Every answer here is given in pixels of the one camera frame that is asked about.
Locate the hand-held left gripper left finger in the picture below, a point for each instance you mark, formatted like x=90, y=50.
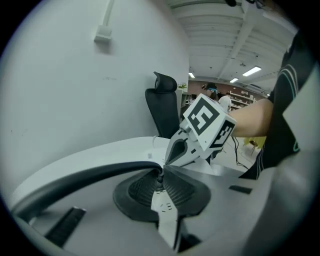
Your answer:
x=100, y=225

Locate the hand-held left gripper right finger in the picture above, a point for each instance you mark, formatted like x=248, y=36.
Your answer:
x=220, y=207

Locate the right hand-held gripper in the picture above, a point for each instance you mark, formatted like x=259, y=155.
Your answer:
x=205, y=122

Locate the black power plug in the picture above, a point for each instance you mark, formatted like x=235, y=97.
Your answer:
x=160, y=182

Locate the white power strip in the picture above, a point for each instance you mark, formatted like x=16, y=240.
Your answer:
x=162, y=202

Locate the person's right forearm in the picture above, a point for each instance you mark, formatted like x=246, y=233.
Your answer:
x=252, y=120

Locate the black office chair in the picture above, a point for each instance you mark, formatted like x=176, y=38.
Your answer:
x=162, y=112

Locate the grey shelf desk unit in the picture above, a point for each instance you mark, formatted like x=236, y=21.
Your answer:
x=182, y=105

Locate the small potted plant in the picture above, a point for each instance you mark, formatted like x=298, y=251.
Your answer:
x=182, y=86

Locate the white curved table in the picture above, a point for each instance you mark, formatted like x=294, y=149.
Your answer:
x=100, y=155

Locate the yellow chair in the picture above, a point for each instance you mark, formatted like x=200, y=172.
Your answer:
x=255, y=143

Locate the ceiling light panel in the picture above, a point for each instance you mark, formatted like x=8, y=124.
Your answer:
x=233, y=80
x=251, y=71
x=191, y=75

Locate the person's black shirt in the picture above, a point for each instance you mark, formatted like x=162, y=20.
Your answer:
x=285, y=105

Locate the background wall shelves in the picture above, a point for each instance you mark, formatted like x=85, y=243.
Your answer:
x=243, y=100

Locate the white wall junction box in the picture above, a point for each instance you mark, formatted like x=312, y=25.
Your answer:
x=103, y=33

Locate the white wall conduit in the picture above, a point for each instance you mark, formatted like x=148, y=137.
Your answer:
x=110, y=12

